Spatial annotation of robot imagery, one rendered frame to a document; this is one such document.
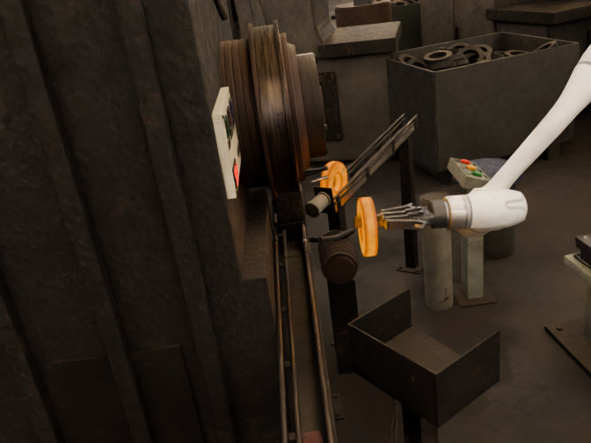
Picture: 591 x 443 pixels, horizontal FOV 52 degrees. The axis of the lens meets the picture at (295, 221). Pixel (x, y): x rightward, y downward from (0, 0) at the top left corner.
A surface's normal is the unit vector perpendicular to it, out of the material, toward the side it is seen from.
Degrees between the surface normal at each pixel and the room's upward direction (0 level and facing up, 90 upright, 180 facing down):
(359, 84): 90
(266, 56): 42
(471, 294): 90
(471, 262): 90
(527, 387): 0
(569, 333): 0
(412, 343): 5
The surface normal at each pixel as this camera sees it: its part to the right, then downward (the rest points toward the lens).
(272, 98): 0.00, 0.05
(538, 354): -0.13, -0.90
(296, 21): -0.20, 0.43
